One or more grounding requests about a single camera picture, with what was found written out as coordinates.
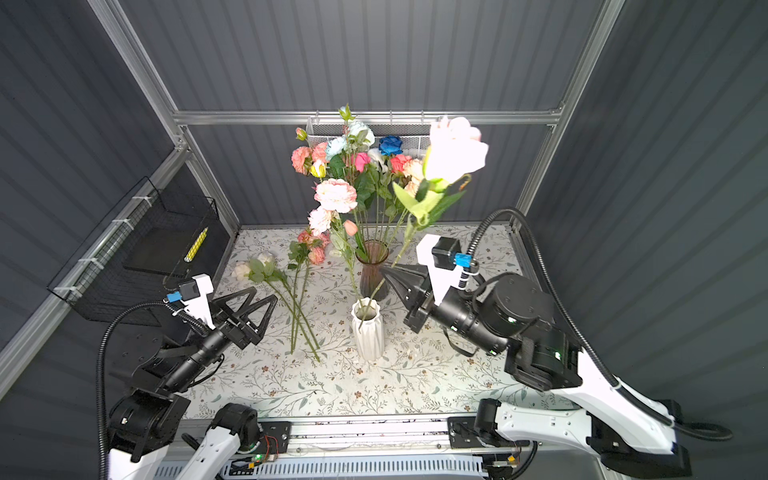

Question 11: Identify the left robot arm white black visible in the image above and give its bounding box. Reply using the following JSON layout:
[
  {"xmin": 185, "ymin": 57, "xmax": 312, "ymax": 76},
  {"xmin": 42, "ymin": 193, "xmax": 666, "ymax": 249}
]
[{"xmin": 96, "ymin": 281, "xmax": 278, "ymax": 479}]

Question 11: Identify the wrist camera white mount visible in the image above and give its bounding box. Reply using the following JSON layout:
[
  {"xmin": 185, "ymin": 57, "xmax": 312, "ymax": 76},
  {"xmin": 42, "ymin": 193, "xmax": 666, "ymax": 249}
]
[
  {"xmin": 165, "ymin": 274, "xmax": 215, "ymax": 330},
  {"xmin": 416, "ymin": 234, "xmax": 474, "ymax": 306}
]

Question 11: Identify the bunch of artificial flowers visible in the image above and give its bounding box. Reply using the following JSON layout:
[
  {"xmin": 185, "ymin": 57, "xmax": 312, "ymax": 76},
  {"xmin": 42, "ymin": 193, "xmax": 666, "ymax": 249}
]
[{"xmin": 233, "ymin": 227, "xmax": 330, "ymax": 361}]

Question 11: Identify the pink glass vase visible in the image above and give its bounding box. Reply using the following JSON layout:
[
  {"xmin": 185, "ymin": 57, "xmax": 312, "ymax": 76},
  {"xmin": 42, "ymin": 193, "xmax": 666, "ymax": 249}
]
[{"xmin": 356, "ymin": 240, "xmax": 389, "ymax": 301}]

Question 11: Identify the pale blue rose stem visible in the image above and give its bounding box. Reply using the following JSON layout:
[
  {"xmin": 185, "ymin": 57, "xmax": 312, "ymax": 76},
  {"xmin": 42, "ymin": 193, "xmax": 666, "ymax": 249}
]
[{"xmin": 325, "ymin": 135, "xmax": 361, "ymax": 244}]

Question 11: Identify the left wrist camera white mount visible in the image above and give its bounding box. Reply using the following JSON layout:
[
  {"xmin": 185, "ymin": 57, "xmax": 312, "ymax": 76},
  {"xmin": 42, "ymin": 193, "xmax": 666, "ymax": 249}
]
[{"xmin": 165, "ymin": 274, "xmax": 215, "ymax": 330}]

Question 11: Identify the large white peony spray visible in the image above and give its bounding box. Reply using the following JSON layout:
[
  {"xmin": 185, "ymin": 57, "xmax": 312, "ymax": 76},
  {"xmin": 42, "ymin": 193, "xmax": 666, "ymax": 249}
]
[{"xmin": 308, "ymin": 177, "xmax": 363, "ymax": 305}]

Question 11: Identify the floral patterned table mat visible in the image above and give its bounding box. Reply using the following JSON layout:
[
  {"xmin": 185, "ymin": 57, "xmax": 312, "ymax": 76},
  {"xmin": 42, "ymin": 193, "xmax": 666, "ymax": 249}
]
[{"xmin": 186, "ymin": 251, "xmax": 569, "ymax": 419}]

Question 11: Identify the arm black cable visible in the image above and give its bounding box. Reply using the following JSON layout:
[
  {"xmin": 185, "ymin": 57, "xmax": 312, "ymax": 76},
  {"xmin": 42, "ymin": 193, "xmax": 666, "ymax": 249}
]
[
  {"xmin": 464, "ymin": 207, "xmax": 734, "ymax": 442},
  {"xmin": 95, "ymin": 301, "xmax": 211, "ymax": 480}
]

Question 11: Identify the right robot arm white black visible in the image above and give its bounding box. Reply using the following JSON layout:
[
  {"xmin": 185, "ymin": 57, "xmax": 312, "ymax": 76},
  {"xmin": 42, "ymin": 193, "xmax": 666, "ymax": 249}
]
[{"xmin": 382, "ymin": 265, "xmax": 692, "ymax": 479}]

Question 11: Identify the blue artificial rose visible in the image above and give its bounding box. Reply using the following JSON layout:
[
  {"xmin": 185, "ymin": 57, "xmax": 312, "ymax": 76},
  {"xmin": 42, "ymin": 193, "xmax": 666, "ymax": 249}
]
[{"xmin": 377, "ymin": 135, "xmax": 407, "ymax": 244}]

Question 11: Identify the white ribbed ceramic vase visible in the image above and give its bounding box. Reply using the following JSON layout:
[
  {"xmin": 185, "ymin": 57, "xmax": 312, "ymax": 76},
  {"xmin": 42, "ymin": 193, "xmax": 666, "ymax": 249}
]
[{"xmin": 351, "ymin": 297, "xmax": 385, "ymax": 362}]

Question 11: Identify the black wire basket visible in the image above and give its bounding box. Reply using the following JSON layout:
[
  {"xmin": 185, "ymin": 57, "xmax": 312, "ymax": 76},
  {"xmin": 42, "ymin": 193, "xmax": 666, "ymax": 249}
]
[{"xmin": 48, "ymin": 182, "xmax": 229, "ymax": 323}]

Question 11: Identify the hot pink rose stem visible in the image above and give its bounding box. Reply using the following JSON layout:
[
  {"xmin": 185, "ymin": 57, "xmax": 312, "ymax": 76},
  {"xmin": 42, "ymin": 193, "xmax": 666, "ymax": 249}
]
[{"xmin": 353, "ymin": 153, "xmax": 374, "ymax": 240}]

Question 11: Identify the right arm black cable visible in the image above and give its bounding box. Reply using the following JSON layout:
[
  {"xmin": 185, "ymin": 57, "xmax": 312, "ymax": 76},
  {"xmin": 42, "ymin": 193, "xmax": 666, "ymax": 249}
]
[{"xmin": 464, "ymin": 207, "xmax": 734, "ymax": 442}]

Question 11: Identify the pale pink lily stem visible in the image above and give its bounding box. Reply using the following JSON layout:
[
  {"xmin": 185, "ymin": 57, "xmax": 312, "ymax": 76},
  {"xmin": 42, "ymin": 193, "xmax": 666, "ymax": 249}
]
[{"xmin": 359, "ymin": 115, "xmax": 490, "ymax": 319}]

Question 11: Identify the cream pink rose spray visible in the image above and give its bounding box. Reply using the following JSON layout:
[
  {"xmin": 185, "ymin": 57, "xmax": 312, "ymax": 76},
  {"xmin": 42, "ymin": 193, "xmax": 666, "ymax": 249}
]
[{"xmin": 382, "ymin": 153, "xmax": 428, "ymax": 245}]

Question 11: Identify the white wire mesh basket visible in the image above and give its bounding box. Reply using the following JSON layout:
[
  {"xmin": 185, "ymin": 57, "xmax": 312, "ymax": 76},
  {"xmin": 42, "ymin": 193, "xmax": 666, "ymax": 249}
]
[{"xmin": 304, "ymin": 112, "xmax": 430, "ymax": 156}]

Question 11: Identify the pink tulip bud stem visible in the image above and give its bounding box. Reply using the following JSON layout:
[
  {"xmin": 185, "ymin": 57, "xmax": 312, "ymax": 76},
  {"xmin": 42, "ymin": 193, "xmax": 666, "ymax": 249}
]
[{"xmin": 342, "ymin": 220, "xmax": 369, "ymax": 262}]

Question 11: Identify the white rose stem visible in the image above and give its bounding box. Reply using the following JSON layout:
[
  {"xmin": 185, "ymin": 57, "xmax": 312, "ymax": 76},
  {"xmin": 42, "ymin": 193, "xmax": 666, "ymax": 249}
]
[{"xmin": 338, "ymin": 104, "xmax": 379, "ymax": 244}]

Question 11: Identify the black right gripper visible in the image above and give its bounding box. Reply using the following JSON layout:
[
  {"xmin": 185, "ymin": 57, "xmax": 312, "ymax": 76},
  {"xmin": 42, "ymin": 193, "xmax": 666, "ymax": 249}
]
[{"xmin": 379, "ymin": 256, "xmax": 502, "ymax": 356}]

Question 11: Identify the pink carnation stem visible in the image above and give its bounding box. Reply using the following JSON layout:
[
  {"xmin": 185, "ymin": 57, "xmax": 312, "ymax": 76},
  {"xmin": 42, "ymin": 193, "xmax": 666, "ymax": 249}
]
[{"xmin": 291, "ymin": 141, "xmax": 329, "ymax": 195}]

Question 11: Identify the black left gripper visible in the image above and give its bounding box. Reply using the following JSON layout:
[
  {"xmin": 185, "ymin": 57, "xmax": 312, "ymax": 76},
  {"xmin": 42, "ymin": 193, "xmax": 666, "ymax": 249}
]
[{"xmin": 166, "ymin": 284, "xmax": 274, "ymax": 395}]

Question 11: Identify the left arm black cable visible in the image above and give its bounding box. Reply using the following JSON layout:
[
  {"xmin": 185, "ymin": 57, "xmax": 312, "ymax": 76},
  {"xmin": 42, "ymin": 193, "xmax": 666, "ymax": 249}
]
[{"xmin": 95, "ymin": 301, "xmax": 211, "ymax": 480}]

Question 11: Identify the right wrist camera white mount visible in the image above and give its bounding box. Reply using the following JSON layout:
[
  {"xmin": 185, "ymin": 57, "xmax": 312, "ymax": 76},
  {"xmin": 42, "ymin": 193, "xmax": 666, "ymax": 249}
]
[{"xmin": 416, "ymin": 234, "xmax": 474, "ymax": 306}]

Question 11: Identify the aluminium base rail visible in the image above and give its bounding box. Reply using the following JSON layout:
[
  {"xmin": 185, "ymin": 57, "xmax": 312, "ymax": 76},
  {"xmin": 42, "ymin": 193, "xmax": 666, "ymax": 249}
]
[{"xmin": 149, "ymin": 413, "xmax": 541, "ymax": 463}]

